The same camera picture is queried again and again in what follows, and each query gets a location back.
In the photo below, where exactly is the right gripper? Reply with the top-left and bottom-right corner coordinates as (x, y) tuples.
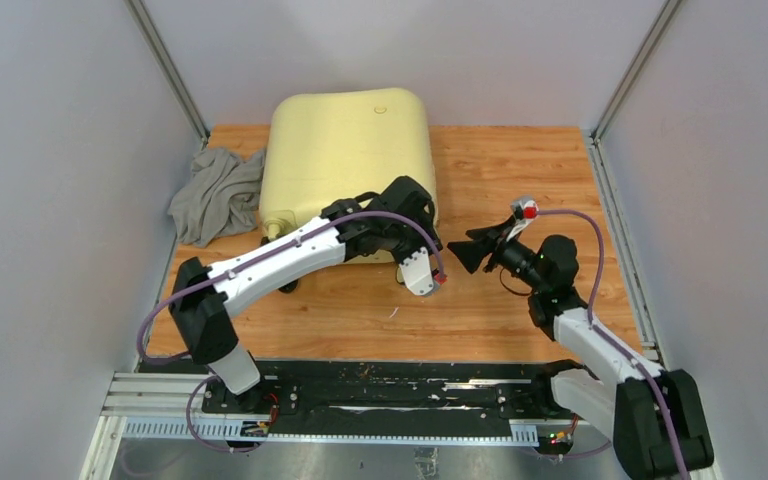
(447, 216), (547, 293)

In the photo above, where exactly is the cream suitcase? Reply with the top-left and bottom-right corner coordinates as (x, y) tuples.
(258, 88), (438, 246)

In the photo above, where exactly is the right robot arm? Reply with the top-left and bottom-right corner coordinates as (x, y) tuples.
(448, 225), (715, 479)

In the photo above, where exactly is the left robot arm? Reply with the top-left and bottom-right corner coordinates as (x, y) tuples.
(167, 176), (445, 413)

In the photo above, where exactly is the grey crumpled cloth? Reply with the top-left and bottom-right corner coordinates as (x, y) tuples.
(167, 148), (266, 248)

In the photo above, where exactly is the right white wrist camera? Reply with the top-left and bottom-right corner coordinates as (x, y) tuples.
(506, 195), (539, 241)

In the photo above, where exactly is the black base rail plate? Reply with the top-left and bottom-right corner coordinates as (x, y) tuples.
(199, 360), (573, 438)

